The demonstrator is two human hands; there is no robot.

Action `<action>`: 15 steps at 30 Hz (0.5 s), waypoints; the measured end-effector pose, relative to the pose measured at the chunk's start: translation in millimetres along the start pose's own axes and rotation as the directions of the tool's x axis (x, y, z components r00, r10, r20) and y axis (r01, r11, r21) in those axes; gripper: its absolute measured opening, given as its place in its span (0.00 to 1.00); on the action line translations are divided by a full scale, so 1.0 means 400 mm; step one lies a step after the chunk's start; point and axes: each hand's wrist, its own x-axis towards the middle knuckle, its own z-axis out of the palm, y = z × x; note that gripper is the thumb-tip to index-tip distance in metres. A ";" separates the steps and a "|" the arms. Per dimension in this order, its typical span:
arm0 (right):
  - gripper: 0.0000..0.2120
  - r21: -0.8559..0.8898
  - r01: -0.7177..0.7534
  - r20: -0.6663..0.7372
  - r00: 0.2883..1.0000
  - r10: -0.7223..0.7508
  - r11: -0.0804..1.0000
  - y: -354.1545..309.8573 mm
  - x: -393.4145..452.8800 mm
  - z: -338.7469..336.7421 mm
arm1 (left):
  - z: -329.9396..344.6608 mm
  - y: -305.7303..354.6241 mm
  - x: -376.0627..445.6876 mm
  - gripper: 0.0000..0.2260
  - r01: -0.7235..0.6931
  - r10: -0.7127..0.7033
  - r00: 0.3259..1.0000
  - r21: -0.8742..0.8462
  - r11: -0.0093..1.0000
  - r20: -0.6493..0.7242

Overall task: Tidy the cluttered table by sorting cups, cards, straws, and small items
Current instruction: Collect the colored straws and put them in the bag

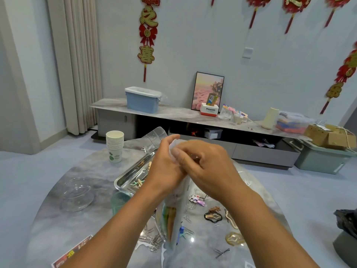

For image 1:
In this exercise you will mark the person's right hand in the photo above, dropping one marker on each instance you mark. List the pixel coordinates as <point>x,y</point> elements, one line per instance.
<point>211,167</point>

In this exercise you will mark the person's left hand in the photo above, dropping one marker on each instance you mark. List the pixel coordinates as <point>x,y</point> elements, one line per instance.
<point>164,171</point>

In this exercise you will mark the metal tray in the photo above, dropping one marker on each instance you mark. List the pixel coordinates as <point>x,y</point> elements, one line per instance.
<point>131,175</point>

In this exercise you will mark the clear printed plastic bag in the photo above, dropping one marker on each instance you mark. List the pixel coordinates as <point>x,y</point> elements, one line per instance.
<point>181,206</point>

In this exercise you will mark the pile of floss picks and clips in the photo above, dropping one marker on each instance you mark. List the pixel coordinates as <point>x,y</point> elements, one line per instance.
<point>213,216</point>

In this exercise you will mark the pile of colourful straws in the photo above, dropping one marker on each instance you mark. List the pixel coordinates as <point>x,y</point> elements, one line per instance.
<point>170,220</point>

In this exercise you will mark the group of white paper cups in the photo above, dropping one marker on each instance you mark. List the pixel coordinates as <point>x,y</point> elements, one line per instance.
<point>115,146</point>

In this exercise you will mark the colourful matchbox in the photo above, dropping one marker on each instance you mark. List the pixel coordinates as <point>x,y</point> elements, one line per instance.
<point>72,252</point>

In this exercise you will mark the person's right forearm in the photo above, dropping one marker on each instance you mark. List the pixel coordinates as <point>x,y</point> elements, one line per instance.
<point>268,234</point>

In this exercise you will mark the person's left forearm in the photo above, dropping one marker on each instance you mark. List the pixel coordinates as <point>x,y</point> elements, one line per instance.
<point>117,231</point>

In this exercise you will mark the translucent green plastic cup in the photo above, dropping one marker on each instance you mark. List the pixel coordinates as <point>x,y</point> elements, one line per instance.
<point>120,202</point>

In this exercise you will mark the white box in cabinet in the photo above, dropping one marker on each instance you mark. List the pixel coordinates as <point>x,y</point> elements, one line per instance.
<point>213,134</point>

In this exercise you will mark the clear ribbed organizer box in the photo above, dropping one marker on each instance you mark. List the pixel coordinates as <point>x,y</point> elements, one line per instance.
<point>153,137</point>

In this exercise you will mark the clear bag of snacks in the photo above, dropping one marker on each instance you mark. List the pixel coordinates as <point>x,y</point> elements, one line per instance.
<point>227,112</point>

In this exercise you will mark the white and red small box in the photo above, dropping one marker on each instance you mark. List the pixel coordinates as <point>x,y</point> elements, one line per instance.
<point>209,110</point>

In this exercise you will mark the loose papers in cabinet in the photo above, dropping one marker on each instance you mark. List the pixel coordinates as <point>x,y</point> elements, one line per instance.
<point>264,143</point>

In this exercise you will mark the grey cabinet with marble top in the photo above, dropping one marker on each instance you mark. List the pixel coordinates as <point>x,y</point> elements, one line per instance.
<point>178,111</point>

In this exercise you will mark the colourful small packet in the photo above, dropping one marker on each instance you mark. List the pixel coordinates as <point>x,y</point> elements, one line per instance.
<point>244,115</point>

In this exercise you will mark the small colourful box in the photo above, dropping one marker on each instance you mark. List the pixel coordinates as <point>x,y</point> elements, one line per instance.
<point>212,98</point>

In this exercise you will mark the blue storage box white lid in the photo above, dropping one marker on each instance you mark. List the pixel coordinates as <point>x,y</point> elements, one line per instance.
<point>143,100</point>

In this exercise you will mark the cream paper roll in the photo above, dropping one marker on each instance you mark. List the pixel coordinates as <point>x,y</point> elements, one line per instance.
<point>270,118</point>

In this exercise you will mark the framed pink picture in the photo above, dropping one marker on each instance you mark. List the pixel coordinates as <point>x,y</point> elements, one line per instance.
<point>202,86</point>

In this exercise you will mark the clear round plastic bowl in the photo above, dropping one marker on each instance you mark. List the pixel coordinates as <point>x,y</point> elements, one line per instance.
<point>76,193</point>

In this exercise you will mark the clear storage box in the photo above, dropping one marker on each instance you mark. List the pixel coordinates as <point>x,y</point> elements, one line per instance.
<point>295,123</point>

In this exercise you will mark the grey green storage bin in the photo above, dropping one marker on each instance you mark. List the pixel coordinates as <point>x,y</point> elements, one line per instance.
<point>323,160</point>

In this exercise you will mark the cardboard box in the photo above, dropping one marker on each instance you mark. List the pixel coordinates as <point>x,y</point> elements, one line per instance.
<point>329,136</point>

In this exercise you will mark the beige curtain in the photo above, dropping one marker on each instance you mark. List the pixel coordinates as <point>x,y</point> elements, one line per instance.
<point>75,58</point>

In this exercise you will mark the trash bin with black bag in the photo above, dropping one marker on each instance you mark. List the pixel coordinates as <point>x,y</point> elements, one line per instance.
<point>346,237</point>

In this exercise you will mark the white wall switch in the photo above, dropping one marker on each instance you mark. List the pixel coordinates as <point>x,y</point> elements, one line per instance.
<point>247,53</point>

